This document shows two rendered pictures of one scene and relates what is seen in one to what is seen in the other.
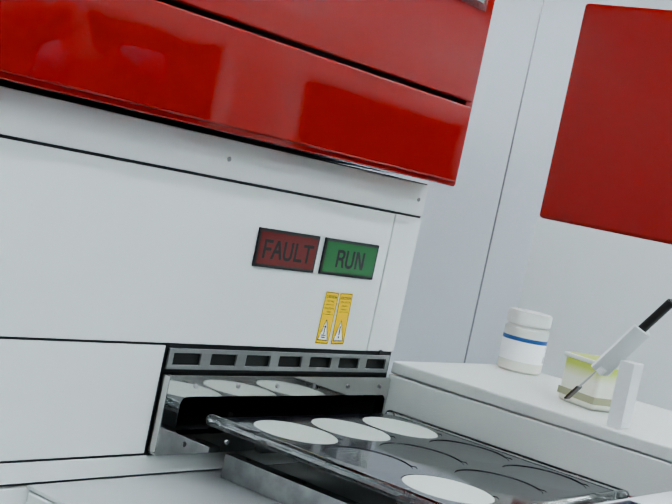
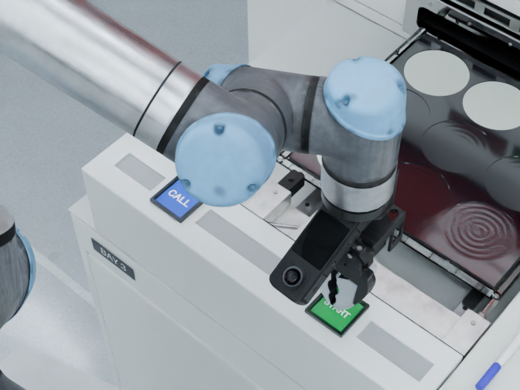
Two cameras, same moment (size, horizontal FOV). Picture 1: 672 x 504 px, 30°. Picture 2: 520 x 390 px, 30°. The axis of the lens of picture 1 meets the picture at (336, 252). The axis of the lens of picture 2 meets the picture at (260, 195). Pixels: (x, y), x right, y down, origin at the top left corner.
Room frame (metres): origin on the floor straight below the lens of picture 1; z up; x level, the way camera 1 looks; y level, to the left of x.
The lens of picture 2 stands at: (1.25, -1.10, 1.95)
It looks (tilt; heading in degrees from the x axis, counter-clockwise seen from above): 51 degrees down; 94
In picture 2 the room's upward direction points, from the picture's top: 1 degrees counter-clockwise
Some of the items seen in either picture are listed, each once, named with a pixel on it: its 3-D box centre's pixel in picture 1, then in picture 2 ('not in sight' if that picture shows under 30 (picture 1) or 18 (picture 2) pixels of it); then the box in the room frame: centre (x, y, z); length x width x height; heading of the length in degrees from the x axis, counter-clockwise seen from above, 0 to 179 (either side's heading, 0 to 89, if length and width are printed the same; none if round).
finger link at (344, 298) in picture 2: not in sight; (359, 282); (1.33, -0.47, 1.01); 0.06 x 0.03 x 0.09; 52
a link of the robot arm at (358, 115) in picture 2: not in sight; (359, 120); (1.31, -0.46, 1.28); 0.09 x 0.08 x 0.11; 171
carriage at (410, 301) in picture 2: not in sight; (353, 282); (1.33, -0.37, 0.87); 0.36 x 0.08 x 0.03; 142
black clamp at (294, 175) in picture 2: not in sight; (291, 183); (1.24, -0.23, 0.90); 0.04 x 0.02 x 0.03; 52
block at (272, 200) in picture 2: not in sight; (263, 209); (1.20, -0.27, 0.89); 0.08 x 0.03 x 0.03; 52
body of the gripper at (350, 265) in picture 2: not in sight; (357, 218); (1.32, -0.46, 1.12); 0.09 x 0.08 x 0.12; 52
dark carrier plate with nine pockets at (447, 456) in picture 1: (421, 457); (456, 147); (1.48, -0.15, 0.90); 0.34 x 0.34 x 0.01; 52
